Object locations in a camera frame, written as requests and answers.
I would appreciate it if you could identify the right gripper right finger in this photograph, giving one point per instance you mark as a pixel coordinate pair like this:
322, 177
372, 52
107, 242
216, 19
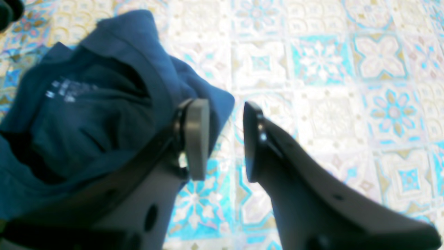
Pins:
314, 210

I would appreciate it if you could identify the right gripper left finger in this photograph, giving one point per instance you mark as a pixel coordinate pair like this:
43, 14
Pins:
129, 209

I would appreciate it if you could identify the patterned tablecloth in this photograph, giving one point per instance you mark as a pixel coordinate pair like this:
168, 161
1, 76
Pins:
358, 83

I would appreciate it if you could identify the dark blue t-shirt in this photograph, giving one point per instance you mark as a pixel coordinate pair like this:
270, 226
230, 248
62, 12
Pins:
82, 113

